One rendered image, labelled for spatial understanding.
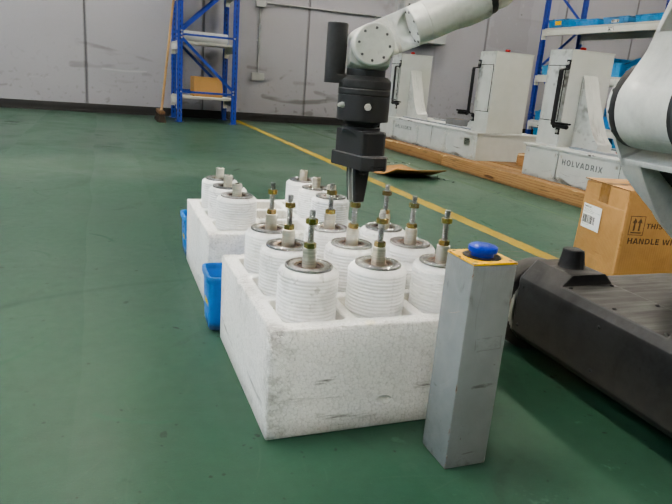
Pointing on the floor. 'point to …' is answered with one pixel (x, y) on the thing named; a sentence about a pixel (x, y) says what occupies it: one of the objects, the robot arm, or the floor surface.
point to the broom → (165, 74)
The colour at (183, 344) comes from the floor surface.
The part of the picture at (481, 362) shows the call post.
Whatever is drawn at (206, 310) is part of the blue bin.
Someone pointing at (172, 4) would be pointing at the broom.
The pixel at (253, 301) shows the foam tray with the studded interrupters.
